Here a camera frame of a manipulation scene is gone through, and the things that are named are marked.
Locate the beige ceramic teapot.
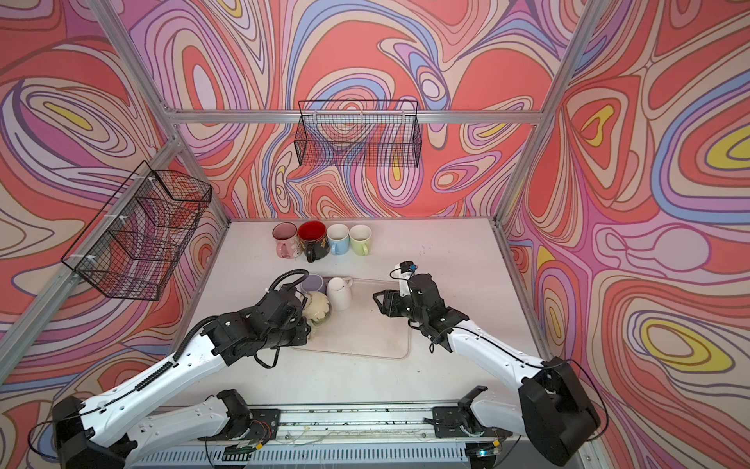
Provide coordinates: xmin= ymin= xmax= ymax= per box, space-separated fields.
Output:
xmin=303 ymin=291 xmax=331 ymax=339

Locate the white mug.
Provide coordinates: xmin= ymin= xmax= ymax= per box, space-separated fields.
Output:
xmin=327 ymin=277 xmax=354 ymax=311

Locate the purple mug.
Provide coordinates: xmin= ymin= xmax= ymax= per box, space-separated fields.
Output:
xmin=299 ymin=274 xmax=326 ymax=293

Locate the green mug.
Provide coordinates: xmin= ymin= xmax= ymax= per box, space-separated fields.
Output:
xmin=349 ymin=225 xmax=372 ymax=257

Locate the pink mug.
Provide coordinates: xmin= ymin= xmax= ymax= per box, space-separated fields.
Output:
xmin=271 ymin=222 xmax=301 ymax=259

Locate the light blue mug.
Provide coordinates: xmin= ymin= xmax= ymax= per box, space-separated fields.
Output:
xmin=326 ymin=223 xmax=350 ymax=256

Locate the black skull mug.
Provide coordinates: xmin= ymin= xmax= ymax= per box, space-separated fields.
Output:
xmin=298 ymin=221 xmax=330 ymax=263

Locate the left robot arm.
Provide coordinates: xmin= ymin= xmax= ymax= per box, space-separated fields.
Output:
xmin=47 ymin=269 xmax=310 ymax=468

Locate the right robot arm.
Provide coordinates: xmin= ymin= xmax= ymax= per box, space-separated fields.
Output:
xmin=372 ymin=274 xmax=602 ymax=467

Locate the beige plastic tray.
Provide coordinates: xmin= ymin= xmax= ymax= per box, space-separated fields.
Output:
xmin=302 ymin=277 xmax=411 ymax=360

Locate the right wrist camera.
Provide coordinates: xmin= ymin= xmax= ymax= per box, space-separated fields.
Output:
xmin=390 ymin=261 xmax=417 ymax=297

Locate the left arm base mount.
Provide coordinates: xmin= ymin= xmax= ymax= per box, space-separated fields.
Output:
xmin=198 ymin=408 xmax=281 ymax=443

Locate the aluminium front rail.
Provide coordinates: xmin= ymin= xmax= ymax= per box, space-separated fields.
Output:
xmin=116 ymin=401 xmax=593 ymax=447

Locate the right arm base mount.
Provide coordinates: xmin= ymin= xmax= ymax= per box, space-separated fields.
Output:
xmin=423 ymin=405 xmax=512 ymax=441

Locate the black wire basket left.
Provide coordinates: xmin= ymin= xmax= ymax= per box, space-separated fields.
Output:
xmin=61 ymin=161 xmax=213 ymax=301

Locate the black wire basket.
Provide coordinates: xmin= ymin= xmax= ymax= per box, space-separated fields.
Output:
xmin=294 ymin=99 xmax=422 ymax=168
xmin=61 ymin=161 xmax=213 ymax=301

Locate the black wire basket back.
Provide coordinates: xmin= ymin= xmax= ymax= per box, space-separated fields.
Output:
xmin=294 ymin=99 xmax=422 ymax=168

